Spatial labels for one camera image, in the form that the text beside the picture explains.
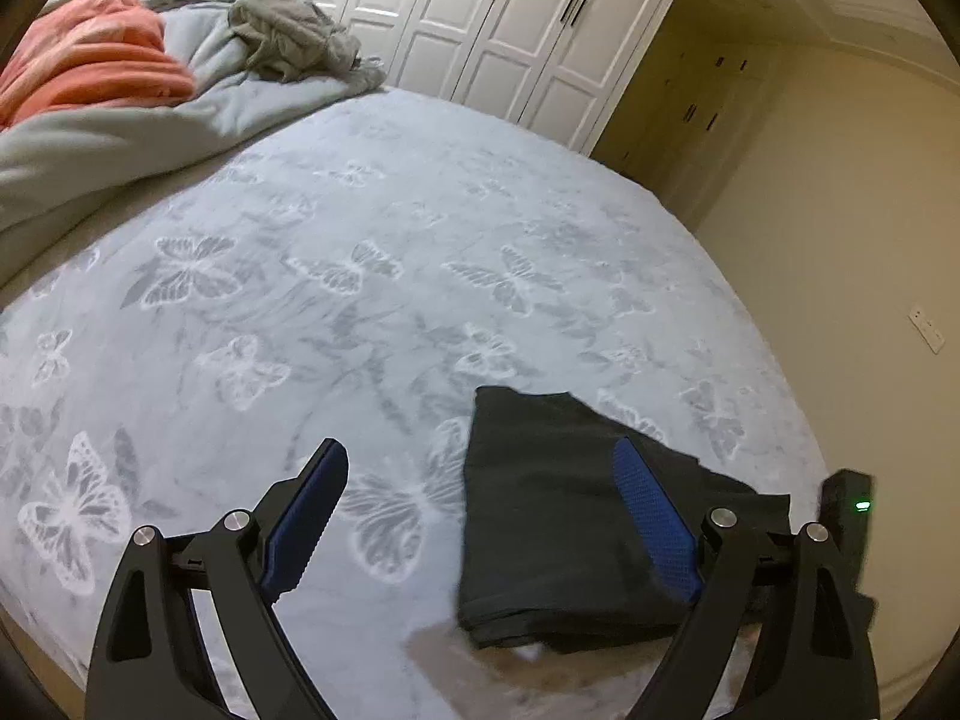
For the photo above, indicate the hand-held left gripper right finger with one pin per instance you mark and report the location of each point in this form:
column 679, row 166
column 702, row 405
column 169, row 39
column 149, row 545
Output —
column 652, row 517

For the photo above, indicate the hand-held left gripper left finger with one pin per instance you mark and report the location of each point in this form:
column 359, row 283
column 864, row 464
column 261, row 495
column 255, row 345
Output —
column 307, row 517

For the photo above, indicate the dark grey pants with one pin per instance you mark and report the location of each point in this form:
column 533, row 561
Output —
column 540, row 525

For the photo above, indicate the bed with butterfly sheet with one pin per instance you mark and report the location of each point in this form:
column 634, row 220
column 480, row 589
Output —
column 375, row 202

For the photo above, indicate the beige built-in cabinet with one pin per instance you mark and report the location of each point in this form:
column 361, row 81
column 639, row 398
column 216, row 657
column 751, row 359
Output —
column 697, row 112

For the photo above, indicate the light grey-blue duvet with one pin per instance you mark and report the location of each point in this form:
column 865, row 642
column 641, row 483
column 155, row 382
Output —
column 247, row 105

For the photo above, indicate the white panelled wardrobe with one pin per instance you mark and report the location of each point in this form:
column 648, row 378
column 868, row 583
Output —
column 525, row 52

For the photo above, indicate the crumpled grey garment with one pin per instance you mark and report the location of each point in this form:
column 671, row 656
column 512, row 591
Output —
column 292, row 30

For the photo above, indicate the coral pink blanket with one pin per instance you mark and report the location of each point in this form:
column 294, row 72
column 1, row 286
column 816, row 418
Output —
column 90, row 60

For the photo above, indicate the white wall socket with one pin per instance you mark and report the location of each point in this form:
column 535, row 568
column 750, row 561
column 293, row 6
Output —
column 927, row 328

